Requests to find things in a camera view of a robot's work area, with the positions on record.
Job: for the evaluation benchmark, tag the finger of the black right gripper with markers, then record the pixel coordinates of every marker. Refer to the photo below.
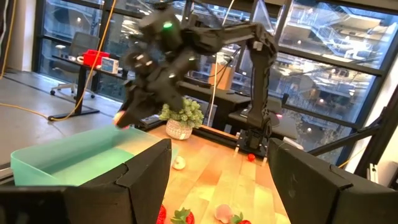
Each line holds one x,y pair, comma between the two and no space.
133,109

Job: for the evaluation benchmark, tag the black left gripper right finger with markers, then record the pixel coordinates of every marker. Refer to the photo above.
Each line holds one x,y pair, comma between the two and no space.
311,193

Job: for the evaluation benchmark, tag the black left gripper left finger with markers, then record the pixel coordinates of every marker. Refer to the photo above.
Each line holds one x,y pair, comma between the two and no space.
140,186

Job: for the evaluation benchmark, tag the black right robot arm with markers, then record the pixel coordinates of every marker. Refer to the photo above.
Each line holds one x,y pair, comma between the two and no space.
262,77

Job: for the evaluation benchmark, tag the teal plastic tupperware container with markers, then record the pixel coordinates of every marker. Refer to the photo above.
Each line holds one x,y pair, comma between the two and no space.
77,161

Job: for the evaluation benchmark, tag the green plant in white pot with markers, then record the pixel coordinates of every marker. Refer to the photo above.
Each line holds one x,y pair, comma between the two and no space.
178,129

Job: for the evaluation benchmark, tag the white and blue box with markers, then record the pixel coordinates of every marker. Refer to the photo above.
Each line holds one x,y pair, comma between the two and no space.
109,65

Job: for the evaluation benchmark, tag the black office desk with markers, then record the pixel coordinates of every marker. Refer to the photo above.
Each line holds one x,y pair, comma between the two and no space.
80,90
224,99

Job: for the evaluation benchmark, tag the red plastic box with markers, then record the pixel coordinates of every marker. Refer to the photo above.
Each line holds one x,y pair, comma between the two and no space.
93,57

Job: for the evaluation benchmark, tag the brown cardboard box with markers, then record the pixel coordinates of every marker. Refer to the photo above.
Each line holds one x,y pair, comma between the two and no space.
225,79

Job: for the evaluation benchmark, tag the small red cherry tomato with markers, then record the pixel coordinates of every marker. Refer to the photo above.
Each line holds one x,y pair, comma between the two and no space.
251,157

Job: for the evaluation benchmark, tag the black rig frame strut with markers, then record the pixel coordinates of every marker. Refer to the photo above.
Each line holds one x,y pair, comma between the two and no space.
377,146

